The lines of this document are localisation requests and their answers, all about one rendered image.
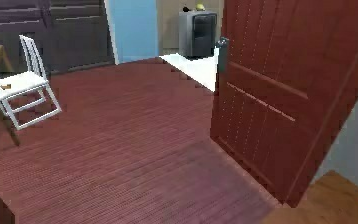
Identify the white wooden chair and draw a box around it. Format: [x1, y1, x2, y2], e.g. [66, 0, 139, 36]
[0, 34, 63, 131]

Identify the red-brown room door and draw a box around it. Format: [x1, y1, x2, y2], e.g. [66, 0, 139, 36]
[209, 0, 358, 209]

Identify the grey and black cabinet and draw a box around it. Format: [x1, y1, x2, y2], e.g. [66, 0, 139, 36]
[178, 10, 218, 60]

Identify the dark brown cupboard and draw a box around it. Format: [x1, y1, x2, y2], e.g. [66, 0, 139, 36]
[0, 0, 116, 76]

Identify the grey door handle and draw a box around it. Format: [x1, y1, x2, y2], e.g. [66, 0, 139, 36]
[215, 36, 230, 50]

